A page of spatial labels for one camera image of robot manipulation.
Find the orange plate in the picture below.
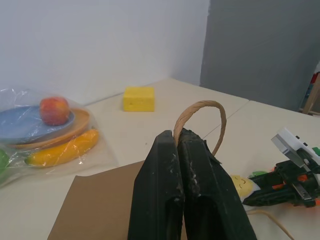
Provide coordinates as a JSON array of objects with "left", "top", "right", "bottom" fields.
[{"left": 6, "top": 107, "right": 91, "bottom": 150}]

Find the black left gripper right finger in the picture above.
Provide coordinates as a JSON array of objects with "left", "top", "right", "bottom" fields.
[{"left": 178, "top": 127, "right": 258, "bottom": 240}]

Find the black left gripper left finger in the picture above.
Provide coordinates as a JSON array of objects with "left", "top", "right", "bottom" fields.
[{"left": 127, "top": 129, "right": 186, "bottom": 240}]

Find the green toy item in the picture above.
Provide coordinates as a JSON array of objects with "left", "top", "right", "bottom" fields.
[{"left": 0, "top": 148, "right": 11, "bottom": 176}]

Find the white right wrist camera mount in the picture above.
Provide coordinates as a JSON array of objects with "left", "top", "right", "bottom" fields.
[{"left": 270, "top": 127, "right": 320, "bottom": 174}]

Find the yellow toy banana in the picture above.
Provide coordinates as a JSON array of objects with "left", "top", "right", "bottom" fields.
[{"left": 24, "top": 128, "right": 100, "bottom": 168}]

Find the blue plate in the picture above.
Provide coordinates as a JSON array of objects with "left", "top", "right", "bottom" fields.
[{"left": 0, "top": 105, "right": 76, "bottom": 141}]

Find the light wooden furniture frame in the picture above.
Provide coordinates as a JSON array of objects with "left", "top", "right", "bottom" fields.
[{"left": 298, "top": 71, "right": 320, "bottom": 117}]

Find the orange green plush toy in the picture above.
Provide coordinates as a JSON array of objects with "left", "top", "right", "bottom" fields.
[{"left": 272, "top": 146, "right": 320, "bottom": 208}]

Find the brown paper bag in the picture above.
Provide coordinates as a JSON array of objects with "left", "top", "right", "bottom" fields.
[{"left": 46, "top": 99, "right": 296, "bottom": 240}]

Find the red apple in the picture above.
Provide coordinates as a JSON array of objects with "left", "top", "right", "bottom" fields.
[{"left": 39, "top": 96, "right": 71, "bottom": 126}]

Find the yellow smiling plush toy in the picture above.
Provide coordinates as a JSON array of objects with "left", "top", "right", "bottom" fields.
[{"left": 230, "top": 170, "right": 269, "bottom": 201}]

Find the yellow sponge block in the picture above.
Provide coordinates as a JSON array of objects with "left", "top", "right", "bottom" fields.
[{"left": 122, "top": 86, "right": 156, "bottom": 113}]

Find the clear plastic bag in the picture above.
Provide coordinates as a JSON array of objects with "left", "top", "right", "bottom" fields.
[{"left": 0, "top": 85, "right": 119, "bottom": 187}]

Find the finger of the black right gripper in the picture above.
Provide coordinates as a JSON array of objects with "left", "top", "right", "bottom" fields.
[
  {"left": 241, "top": 185, "right": 297, "bottom": 208},
  {"left": 248, "top": 170, "right": 286, "bottom": 188}
]

